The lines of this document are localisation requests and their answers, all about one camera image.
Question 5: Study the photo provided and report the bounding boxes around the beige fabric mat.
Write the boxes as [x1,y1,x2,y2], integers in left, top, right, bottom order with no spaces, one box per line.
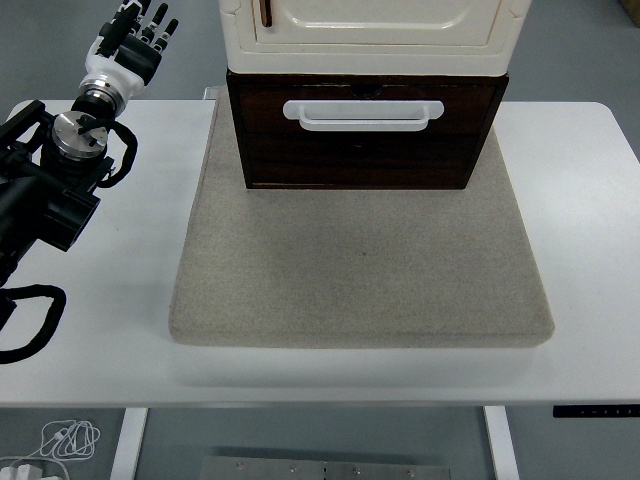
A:
[168,87,556,350]

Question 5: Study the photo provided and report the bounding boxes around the white cable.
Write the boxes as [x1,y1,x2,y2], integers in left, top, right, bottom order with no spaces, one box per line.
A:
[0,419,102,480]

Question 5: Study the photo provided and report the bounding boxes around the white drawer handle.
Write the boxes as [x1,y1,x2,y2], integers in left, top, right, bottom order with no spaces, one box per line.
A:
[282,99,445,133]

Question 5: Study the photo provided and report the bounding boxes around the black table control panel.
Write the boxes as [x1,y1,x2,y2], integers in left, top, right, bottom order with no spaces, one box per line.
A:
[552,405,640,419]

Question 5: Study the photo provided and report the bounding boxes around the white table leg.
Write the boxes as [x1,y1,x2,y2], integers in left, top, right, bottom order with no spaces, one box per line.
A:
[109,407,150,480]
[482,405,521,480]

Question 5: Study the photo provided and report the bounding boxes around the white charger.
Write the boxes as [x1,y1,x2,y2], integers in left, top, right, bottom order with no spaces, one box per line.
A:
[0,462,45,480]

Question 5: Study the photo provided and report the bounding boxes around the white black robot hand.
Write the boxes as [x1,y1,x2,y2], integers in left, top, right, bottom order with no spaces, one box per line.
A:
[83,0,180,98]

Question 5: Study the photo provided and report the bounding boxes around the grey metal plate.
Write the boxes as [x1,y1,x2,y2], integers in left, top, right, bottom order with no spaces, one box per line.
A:
[199,455,454,480]

